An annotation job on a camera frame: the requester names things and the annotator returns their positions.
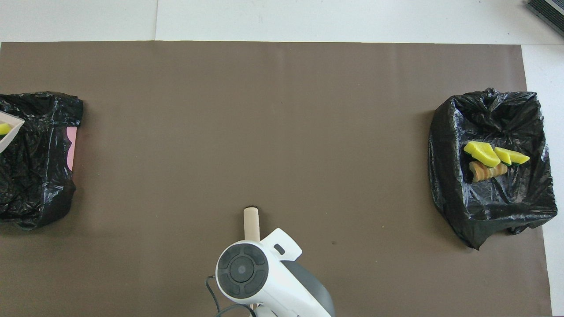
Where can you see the small yellow sponge piece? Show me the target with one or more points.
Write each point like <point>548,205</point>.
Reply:
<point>4,128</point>

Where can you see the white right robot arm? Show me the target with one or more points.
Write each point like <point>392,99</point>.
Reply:
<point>264,277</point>

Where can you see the beige plastic dustpan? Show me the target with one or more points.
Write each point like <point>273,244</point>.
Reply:
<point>11,132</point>

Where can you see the notched yellow sponge piece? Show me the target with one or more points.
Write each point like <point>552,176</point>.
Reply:
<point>481,153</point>

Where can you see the black bag lined pink bin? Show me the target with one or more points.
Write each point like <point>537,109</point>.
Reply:
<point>35,185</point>

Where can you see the dark ribbed panel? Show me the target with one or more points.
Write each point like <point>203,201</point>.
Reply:
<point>551,13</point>

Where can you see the yellow sponge with green side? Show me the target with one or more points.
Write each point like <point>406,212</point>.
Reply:
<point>513,156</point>

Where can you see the sliced toy bread loaf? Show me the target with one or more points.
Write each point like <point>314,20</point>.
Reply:
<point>484,172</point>

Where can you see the brown paper table mat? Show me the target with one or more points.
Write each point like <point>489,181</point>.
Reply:
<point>282,132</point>

